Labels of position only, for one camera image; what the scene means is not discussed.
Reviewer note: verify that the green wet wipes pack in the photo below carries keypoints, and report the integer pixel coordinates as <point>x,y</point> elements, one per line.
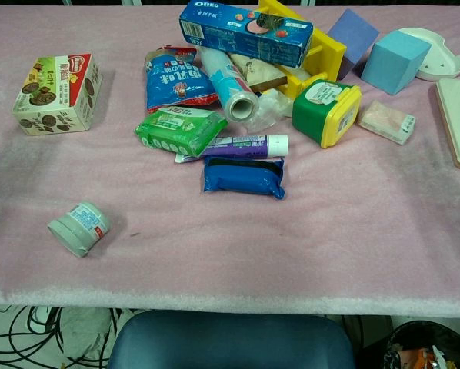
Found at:
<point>180,130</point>

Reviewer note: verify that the dark blue snack packet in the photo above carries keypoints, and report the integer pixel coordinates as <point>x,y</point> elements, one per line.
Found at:
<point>243,177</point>

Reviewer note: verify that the purple white toothpaste tube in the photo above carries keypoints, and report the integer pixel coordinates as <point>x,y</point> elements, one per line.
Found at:
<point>245,146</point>

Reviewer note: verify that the pink foam table mat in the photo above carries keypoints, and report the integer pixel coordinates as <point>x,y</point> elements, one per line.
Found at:
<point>230,238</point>

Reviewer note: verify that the clear plastic bag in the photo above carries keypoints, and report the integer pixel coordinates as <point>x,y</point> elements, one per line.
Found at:
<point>266,111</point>

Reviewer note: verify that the clear plastic wrap roll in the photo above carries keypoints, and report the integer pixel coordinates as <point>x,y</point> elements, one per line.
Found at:
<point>230,84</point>

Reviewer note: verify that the beige paper packet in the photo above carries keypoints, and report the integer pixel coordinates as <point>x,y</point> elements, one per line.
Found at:
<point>257,71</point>

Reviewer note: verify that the blue red snack bag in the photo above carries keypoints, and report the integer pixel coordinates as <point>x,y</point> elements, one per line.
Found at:
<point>176,78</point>

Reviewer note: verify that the green tub with yellow lid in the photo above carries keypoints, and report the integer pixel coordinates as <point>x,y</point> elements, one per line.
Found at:
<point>324,111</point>

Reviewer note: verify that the blue Oreo cookie box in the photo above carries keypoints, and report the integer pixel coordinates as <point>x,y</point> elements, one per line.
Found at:
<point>245,32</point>

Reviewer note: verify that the small pale green jar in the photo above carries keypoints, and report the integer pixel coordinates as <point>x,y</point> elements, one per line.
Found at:
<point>80,228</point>

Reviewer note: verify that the blue chair seat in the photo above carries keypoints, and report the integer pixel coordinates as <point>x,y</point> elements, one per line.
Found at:
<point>230,342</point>

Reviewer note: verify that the yellow plastic rack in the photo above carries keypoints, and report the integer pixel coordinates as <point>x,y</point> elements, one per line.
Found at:
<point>324,52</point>

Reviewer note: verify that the pink wrapped soap bar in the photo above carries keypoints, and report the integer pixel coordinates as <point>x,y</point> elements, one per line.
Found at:
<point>385,121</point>

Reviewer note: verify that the purple foam block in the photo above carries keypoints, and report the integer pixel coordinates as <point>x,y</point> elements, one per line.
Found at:
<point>353,36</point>

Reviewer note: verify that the white chocolate cookie box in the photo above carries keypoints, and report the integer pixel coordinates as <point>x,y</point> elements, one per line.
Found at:
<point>57,96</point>

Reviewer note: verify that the light blue foam block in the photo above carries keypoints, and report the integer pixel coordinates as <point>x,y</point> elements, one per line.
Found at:
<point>393,61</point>

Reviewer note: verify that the white plastic floor bag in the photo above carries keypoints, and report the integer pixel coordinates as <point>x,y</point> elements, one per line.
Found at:
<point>85,330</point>

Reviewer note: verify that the white rectangular lid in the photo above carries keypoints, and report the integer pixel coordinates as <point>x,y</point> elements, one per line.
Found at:
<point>458,123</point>

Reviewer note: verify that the white plastic soap dish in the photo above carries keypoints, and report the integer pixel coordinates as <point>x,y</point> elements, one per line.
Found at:
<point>439,61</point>

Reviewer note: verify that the black trash bin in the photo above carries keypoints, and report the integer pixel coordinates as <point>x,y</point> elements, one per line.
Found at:
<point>430,346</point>

